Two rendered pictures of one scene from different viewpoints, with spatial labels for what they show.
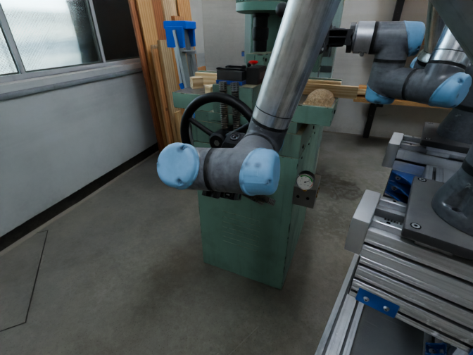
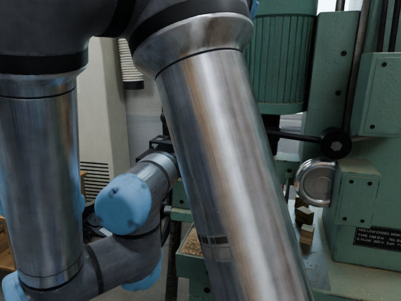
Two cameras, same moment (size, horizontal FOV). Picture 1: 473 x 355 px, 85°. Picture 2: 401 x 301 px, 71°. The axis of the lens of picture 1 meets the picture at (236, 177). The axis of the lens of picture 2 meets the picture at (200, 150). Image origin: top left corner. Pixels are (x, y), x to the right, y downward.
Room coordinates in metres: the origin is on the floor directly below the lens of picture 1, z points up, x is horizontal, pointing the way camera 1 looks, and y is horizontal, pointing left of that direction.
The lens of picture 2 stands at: (0.78, -0.80, 1.29)
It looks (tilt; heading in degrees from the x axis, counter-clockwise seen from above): 18 degrees down; 82
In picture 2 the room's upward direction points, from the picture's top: straight up
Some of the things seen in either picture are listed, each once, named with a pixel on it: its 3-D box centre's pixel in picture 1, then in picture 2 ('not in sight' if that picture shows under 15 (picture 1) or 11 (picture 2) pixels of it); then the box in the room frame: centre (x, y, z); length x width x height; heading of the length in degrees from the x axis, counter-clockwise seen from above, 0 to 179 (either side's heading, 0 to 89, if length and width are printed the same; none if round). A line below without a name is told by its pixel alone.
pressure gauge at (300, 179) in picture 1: (305, 182); not in sight; (0.77, -0.24, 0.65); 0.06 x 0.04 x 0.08; 66
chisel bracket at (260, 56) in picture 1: (261, 64); (273, 169); (1.09, -0.10, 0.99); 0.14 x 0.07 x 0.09; 156
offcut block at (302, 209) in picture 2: not in sight; (304, 215); (1.21, -0.07, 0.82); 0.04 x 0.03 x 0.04; 113
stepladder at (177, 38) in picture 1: (194, 110); not in sight; (1.94, 0.32, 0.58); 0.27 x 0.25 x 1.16; 72
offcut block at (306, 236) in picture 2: not in sight; (307, 234); (1.17, -0.16, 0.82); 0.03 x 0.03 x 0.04; 50
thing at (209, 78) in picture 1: (260, 82); not in sight; (1.09, -0.10, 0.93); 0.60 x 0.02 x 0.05; 66
